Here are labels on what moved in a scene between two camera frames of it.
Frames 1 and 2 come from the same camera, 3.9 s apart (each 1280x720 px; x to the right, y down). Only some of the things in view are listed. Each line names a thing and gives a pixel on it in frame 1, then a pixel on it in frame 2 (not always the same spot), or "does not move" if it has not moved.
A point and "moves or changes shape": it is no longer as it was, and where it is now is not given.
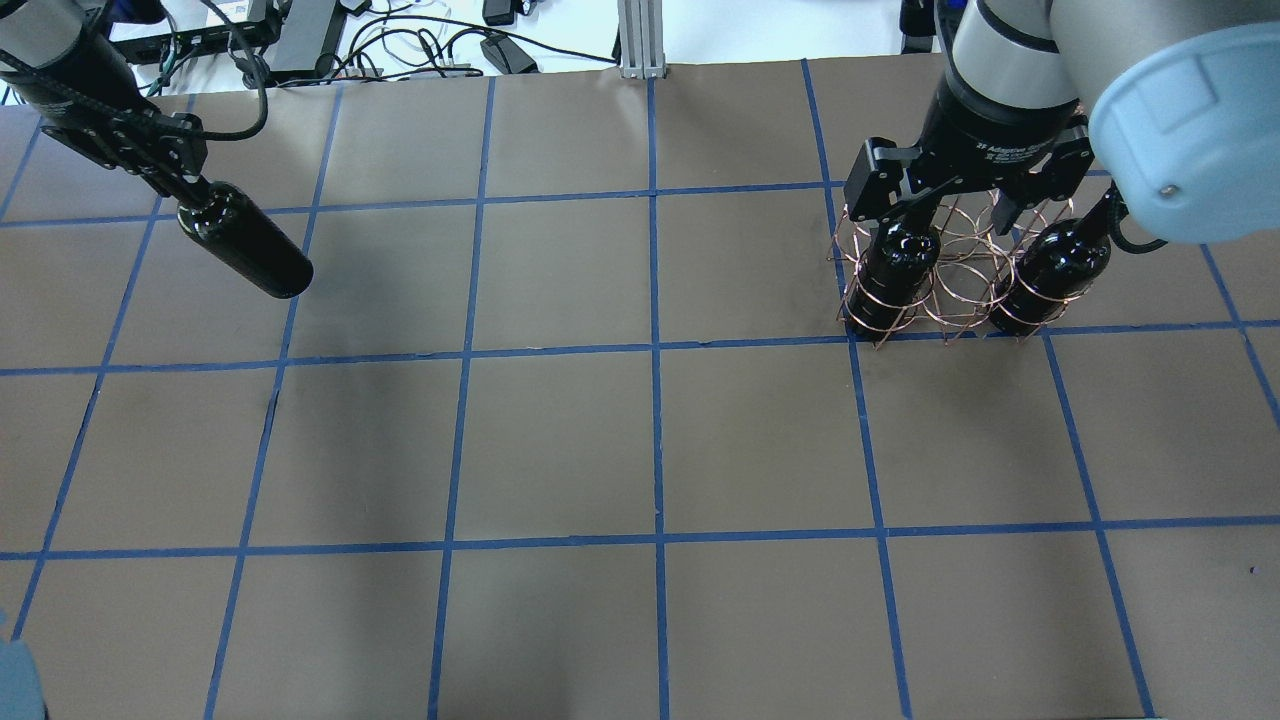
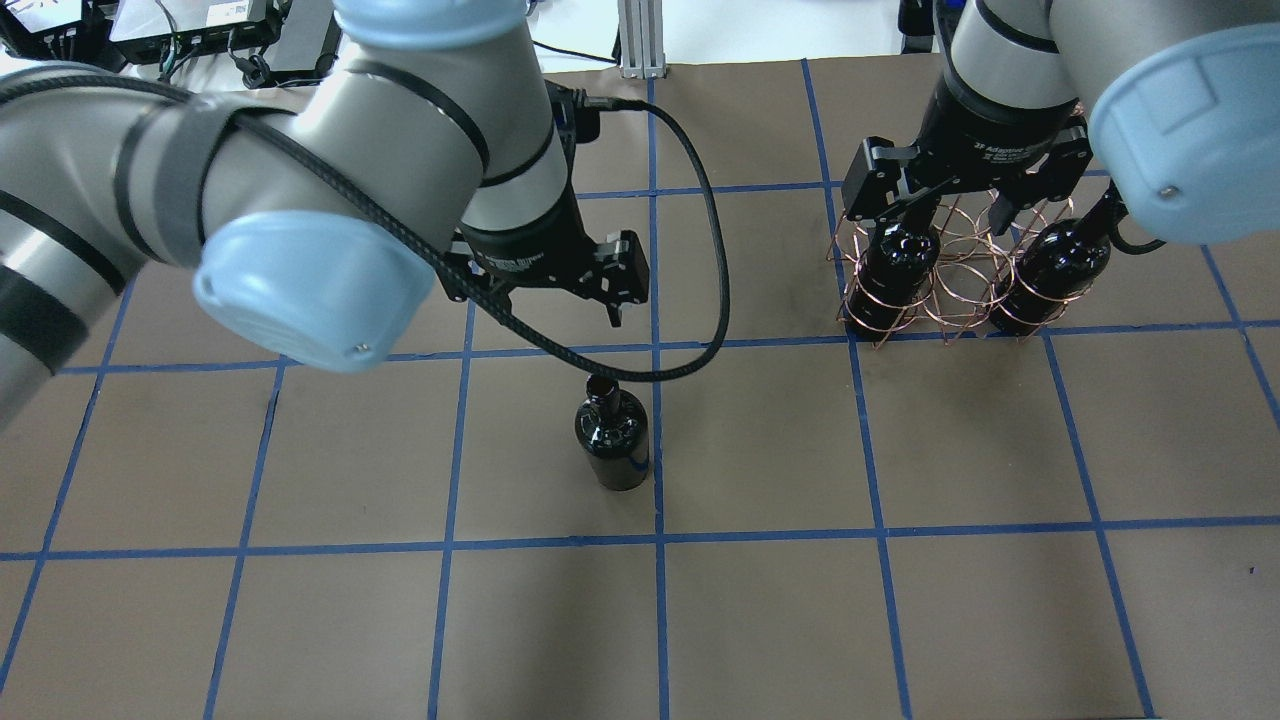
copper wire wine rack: x=953 y=270 does not move
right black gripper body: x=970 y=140 does not move
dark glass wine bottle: x=231 y=224 moves or changes shape
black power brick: x=307 y=41 does not move
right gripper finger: x=912 y=203 does not move
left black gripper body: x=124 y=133 → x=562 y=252
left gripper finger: x=188 y=193 → x=615 y=312
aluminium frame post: x=641 y=39 does not move
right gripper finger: x=1055 y=182 does not move
